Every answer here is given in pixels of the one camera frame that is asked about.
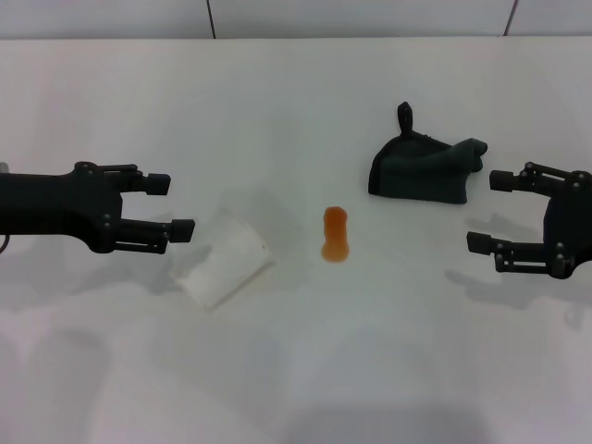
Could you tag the dark blue rag with loop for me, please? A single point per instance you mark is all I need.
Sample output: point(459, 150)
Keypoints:
point(416, 176)

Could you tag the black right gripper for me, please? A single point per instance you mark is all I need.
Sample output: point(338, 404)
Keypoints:
point(571, 226)

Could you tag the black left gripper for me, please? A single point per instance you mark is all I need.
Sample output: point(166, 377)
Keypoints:
point(55, 203)

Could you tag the brown water stain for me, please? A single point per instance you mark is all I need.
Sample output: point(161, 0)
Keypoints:
point(335, 236)

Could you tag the white paper cup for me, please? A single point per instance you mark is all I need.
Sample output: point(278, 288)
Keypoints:
point(226, 263)

